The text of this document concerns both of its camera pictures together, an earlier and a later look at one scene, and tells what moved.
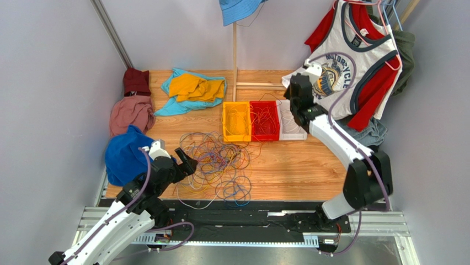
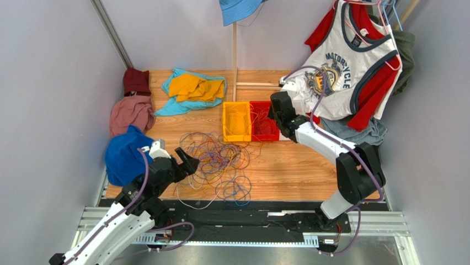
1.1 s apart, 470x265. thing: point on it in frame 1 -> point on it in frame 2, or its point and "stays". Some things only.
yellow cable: [235, 117] stays
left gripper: [187, 167] stays
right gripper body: [293, 88] -> [280, 104]
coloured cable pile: [223, 170] stays
